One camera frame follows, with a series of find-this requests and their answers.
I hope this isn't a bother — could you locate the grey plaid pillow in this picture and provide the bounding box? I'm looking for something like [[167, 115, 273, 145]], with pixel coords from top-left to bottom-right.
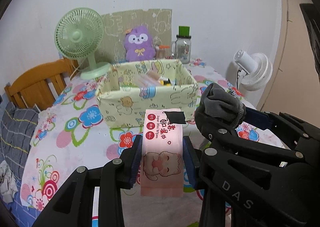
[[1, 102, 39, 180]]

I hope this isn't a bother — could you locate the green desk fan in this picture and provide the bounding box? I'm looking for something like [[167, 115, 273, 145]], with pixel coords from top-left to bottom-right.
[[54, 7, 110, 80]]

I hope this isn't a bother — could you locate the pink wet wipes pack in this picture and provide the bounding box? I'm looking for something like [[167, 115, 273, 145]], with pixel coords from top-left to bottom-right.
[[140, 109, 185, 197]]

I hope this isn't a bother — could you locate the cotton swab container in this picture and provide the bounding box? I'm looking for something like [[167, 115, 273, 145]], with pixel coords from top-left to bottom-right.
[[155, 45, 171, 59]]

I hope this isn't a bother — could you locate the white standing fan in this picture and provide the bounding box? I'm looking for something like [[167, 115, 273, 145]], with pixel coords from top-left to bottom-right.
[[234, 50, 273, 91]]

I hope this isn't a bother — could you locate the crumpled white cloth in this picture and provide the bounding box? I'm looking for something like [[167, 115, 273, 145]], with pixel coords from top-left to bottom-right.
[[0, 160, 18, 204]]

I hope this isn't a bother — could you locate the yellow black item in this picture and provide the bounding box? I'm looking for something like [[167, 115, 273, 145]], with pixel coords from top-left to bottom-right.
[[159, 79, 175, 86]]

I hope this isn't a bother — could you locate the purple plush toy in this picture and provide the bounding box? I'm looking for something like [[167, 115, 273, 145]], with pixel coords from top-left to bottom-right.
[[124, 25, 156, 62]]

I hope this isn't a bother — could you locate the glass jar green lid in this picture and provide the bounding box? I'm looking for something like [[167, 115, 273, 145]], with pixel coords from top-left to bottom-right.
[[171, 26, 191, 64]]

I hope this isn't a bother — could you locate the yellow cartoon fabric storage box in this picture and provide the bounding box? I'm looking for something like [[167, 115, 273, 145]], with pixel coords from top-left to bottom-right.
[[95, 59, 199, 128]]

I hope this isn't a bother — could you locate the floral tablecloth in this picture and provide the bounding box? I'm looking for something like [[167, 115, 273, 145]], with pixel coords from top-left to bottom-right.
[[20, 58, 284, 227]]

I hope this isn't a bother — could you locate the green cartoon backing board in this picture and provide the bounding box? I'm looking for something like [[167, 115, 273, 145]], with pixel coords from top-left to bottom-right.
[[95, 8, 172, 63]]

